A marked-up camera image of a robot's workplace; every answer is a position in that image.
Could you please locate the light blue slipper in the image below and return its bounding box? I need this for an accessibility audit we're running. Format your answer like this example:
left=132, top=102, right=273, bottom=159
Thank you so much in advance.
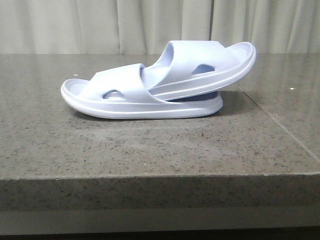
left=140, top=40, right=257, bottom=101
left=60, top=63, right=223, bottom=119

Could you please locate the beige curtain backdrop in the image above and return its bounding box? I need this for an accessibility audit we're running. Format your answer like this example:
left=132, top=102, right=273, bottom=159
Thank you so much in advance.
left=0, top=0, right=320, bottom=54

